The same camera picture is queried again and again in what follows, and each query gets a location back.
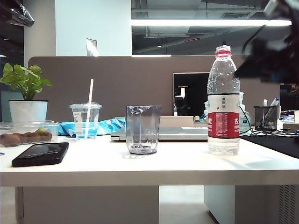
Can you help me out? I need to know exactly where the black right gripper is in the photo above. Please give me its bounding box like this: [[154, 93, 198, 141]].
[[233, 35, 299, 84]]

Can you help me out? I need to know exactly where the red label mineral water bottle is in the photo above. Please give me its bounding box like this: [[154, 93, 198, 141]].
[[207, 45, 241, 156]]

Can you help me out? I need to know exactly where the blue hand sanitizer pump bottle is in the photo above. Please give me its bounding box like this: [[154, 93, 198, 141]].
[[238, 92, 252, 134]]

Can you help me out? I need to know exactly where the small clear teal bottle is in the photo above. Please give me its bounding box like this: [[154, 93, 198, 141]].
[[203, 101, 209, 128]]

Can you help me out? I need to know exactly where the transparent grey faceted mug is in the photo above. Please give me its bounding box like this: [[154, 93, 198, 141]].
[[126, 105, 162, 155]]

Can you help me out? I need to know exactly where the black office chair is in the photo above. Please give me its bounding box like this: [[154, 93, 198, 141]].
[[280, 84, 299, 112]]

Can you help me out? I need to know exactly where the black mesh pen holder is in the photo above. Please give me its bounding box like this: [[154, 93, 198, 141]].
[[254, 105, 280, 131]]

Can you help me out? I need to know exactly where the beige cardboard box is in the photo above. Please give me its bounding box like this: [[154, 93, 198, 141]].
[[282, 122, 299, 133]]

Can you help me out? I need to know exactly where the black desk mat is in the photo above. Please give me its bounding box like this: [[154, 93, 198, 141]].
[[239, 134, 299, 159]]

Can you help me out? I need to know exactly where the beige flat box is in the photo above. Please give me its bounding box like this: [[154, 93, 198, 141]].
[[114, 116, 194, 128]]

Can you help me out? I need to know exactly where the silver laptop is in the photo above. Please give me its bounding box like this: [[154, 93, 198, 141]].
[[110, 126, 209, 142]]

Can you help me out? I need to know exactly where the brown desk partition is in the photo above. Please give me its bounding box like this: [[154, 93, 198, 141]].
[[28, 55, 281, 123]]

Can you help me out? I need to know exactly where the white under-desk cabinet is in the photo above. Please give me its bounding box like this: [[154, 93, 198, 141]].
[[205, 185, 235, 224]]

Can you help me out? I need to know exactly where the blue patterned snack bag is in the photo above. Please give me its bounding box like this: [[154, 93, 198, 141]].
[[57, 118, 127, 137]]

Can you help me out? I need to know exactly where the white drinking straw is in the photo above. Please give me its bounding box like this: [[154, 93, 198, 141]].
[[84, 78, 94, 140]]

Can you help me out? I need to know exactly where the clear plastic lidded cup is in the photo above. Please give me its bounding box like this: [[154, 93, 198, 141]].
[[69, 103, 103, 140]]

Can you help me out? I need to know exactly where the grey under-desk panel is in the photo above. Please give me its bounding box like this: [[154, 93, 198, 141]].
[[15, 186, 160, 224]]

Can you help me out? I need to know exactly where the green leafy plant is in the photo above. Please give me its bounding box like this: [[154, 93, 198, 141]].
[[0, 63, 53, 101]]

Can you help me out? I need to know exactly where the black smartphone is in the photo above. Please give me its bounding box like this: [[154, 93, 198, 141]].
[[11, 142, 70, 168]]

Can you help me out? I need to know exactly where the white plant pot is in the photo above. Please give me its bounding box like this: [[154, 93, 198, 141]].
[[8, 99, 49, 123]]

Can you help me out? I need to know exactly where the clear plastic fruit container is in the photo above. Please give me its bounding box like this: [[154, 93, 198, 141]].
[[0, 120, 60, 147]]

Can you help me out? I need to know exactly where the black cable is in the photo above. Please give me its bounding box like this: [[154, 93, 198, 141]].
[[239, 107, 297, 136]]

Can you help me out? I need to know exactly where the grey wall sign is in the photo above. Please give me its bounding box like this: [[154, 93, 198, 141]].
[[86, 38, 98, 56]]

